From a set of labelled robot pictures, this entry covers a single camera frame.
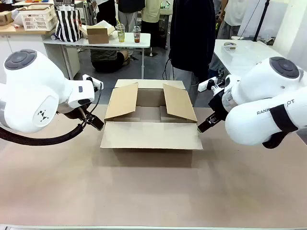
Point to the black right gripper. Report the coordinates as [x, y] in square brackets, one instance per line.
[218, 103]

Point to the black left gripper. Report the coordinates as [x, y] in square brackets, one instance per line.
[74, 112]

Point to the large brown cardboard box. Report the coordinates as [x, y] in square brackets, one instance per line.
[148, 134]

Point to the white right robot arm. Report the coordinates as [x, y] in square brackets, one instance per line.
[261, 95]

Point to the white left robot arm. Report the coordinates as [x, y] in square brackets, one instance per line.
[31, 91]

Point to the small open cardboard box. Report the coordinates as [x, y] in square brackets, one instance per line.
[97, 36]

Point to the flat cardboard box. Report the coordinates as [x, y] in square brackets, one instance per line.
[4, 18]

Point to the dark bag on floor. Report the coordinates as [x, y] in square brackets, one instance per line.
[106, 61]

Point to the white rounded table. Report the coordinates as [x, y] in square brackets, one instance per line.
[249, 57]

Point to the small white basket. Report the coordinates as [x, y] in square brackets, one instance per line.
[229, 48]

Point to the white folding table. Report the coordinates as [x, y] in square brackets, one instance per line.
[129, 44]

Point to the person in black hoodie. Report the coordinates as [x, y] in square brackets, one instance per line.
[192, 36]

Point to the plastic cup green drink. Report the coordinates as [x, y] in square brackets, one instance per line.
[120, 34]

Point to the plastic cup brown drink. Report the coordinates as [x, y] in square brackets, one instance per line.
[137, 36]

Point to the bystander in white shirt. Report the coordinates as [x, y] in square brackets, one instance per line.
[230, 28]

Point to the black white striped bag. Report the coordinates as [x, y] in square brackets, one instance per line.
[68, 26]

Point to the bystander in grey trousers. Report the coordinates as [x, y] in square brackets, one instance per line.
[128, 14]

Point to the white plastic crate basket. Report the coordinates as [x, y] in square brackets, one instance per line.
[38, 20]

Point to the black tripod pole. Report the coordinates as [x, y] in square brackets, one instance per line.
[261, 19]

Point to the bystander in yellow shirt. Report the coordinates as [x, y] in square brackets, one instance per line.
[152, 14]

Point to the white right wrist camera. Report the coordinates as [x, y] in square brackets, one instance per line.
[206, 85]

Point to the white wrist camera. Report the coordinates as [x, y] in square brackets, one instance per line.
[93, 81]
[206, 85]

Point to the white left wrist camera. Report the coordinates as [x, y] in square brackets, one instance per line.
[93, 81]

